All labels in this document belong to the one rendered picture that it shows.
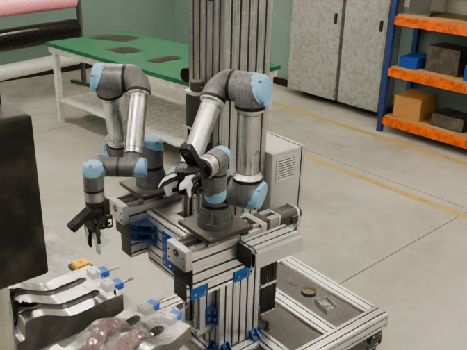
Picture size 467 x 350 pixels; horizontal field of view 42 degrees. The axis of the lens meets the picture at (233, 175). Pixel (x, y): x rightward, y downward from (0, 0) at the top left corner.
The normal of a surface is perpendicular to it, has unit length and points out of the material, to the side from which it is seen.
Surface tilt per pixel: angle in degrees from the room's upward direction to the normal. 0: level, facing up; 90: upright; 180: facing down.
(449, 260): 0
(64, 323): 90
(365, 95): 90
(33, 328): 90
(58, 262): 0
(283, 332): 0
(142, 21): 90
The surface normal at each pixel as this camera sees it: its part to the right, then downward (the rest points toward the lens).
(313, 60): -0.74, 0.25
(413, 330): 0.03, -0.92
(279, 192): 0.63, 0.32
